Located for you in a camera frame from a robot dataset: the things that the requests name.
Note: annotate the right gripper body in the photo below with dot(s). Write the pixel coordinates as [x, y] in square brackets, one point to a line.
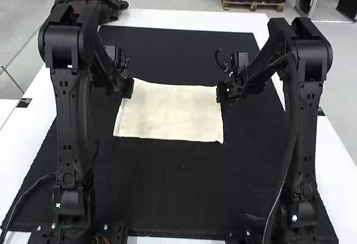
[228, 90]

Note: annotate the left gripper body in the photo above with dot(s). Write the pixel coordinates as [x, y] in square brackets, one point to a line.
[127, 87]

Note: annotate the pale towel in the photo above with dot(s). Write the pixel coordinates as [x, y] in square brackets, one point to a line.
[170, 112]

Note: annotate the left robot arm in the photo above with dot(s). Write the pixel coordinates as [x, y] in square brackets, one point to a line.
[69, 101]

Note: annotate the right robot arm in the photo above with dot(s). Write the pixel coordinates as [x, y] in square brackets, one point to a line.
[309, 110]

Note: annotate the black mat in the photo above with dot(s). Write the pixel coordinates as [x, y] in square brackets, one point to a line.
[181, 185]

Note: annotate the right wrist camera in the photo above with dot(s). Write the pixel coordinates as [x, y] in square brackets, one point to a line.
[241, 59]

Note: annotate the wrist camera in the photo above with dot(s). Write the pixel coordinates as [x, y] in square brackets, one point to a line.
[110, 52]
[241, 59]

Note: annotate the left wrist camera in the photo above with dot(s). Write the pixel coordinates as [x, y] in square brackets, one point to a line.
[110, 52]

